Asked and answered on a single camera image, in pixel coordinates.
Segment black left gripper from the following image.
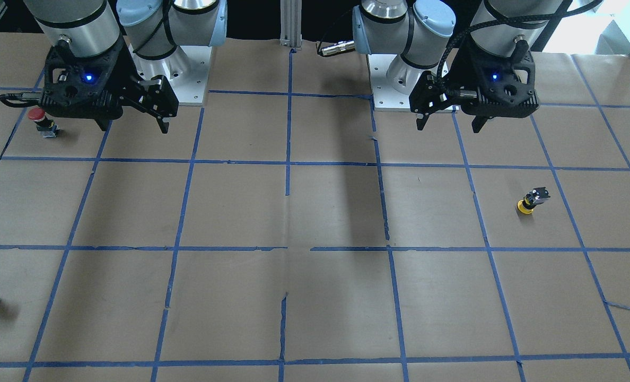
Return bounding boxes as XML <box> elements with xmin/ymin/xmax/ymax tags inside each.
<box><xmin>409</xmin><ymin>39</ymin><xmax>539</xmax><ymax>133</ymax></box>

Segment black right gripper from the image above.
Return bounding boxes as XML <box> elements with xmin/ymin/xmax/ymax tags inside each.
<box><xmin>40</xmin><ymin>42</ymin><xmax>179</xmax><ymax>134</ymax></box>

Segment yellow push button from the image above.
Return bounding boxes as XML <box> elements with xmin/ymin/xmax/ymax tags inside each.
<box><xmin>517</xmin><ymin>187</ymin><xmax>550</xmax><ymax>214</ymax></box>

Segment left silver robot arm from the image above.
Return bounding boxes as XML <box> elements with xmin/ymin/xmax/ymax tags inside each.
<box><xmin>352</xmin><ymin>1</ymin><xmax>563</xmax><ymax>133</ymax></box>

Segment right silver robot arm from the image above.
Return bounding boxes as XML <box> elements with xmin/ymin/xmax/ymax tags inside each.
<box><xmin>14</xmin><ymin>1</ymin><xmax>228</xmax><ymax>133</ymax></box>

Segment red push button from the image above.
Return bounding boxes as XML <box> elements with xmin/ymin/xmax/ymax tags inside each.
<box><xmin>27</xmin><ymin>107</ymin><xmax>59</xmax><ymax>138</ymax></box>

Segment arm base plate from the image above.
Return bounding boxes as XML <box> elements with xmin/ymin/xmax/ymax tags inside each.
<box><xmin>132</xmin><ymin>46</ymin><xmax>213</xmax><ymax>107</ymax></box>
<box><xmin>367</xmin><ymin>54</ymin><xmax>423</xmax><ymax>112</ymax></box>

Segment aluminium frame post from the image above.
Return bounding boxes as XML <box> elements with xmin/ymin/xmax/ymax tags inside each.
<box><xmin>279</xmin><ymin>0</ymin><xmax>302</xmax><ymax>50</ymax></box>

